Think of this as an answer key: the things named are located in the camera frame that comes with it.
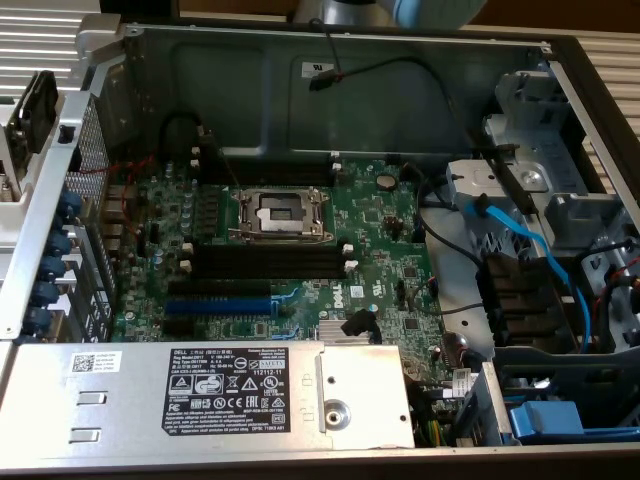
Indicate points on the black plastic latch bar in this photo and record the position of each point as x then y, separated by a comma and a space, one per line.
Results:
509, 172

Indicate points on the blue slot cover clip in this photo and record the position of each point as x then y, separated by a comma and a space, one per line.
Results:
70, 204
61, 242
47, 292
40, 318
52, 267

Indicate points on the blue expansion slot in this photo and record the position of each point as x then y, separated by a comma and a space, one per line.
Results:
220, 305

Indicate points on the blue plastic drive caddy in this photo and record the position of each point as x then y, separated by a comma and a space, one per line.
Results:
545, 420

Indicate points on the silver metal drive cage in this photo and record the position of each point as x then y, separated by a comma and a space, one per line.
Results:
550, 150

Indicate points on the black box behind case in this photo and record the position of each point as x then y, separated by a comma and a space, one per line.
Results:
130, 5

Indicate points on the long black expansion slot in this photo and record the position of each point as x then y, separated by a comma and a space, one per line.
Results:
220, 288

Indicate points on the black disk drive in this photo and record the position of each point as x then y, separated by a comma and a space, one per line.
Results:
42, 107

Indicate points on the silver finned chipset heatsink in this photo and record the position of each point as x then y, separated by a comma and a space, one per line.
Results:
330, 332

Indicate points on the white parts rack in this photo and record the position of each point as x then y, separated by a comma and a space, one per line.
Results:
37, 175

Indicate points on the black RAM slot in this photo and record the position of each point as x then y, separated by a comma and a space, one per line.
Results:
280, 161
280, 177
265, 270
265, 252

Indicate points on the black plastic case clip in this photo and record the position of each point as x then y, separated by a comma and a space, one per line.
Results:
66, 135

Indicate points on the green Dell motherboard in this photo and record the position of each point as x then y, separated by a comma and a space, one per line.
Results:
370, 220

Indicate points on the grey metal PC case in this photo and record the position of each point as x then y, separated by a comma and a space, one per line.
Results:
380, 110

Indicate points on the round coin battery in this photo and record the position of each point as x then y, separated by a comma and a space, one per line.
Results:
385, 181

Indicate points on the silver power supply with label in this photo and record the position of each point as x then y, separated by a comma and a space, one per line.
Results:
125, 400

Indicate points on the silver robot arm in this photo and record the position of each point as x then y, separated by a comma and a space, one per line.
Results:
340, 10

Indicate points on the black plastic drive bracket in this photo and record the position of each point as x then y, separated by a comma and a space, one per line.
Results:
520, 295

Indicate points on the silver CPU socket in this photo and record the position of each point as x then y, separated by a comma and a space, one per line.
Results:
272, 212

